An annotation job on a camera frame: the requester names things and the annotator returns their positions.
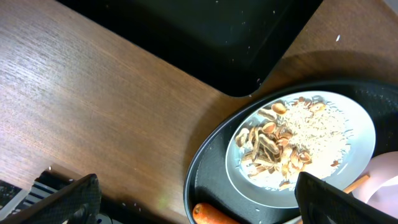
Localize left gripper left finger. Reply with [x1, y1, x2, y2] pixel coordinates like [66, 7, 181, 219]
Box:
[1, 174, 101, 224]

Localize orange carrot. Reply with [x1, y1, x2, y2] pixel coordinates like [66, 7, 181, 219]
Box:
[192, 203, 239, 224]

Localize pink bowl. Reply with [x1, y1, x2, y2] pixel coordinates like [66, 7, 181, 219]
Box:
[352, 151, 397, 218]

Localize round black serving tray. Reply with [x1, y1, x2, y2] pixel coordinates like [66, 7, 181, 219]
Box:
[183, 80, 397, 223]

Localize black rectangular tray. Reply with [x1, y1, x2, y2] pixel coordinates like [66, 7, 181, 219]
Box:
[60, 0, 322, 97]

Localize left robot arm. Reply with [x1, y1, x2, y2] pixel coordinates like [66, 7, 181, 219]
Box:
[1, 168, 397, 223]

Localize rice and peanut shells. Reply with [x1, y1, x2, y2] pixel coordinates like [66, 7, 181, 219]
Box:
[234, 97, 351, 191]

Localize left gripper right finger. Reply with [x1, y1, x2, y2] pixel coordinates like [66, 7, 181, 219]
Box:
[295, 172, 397, 224]

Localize grey plate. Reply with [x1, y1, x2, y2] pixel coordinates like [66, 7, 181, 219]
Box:
[225, 91, 376, 200]

